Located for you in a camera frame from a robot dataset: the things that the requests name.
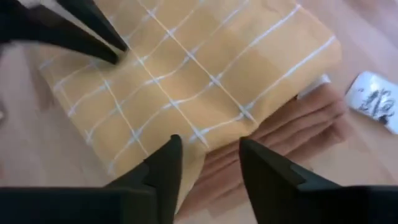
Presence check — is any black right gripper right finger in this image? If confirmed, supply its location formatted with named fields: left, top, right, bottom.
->
left=238, top=136, right=398, bottom=224

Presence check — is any yellow towel with white lines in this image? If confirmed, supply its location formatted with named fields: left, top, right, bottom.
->
left=39, top=0, right=343, bottom=212

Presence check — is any pink towel with white lines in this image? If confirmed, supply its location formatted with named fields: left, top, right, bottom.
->
left=177, top=82, right=354, bottom=218

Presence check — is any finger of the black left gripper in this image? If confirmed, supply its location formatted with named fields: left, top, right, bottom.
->
left=0, top=0, right=119, bottom=65
left=57, top=0, right=129, bottom=52

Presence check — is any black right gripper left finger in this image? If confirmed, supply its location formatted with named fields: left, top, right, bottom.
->
left=0, top=134, right=183, bottom=224

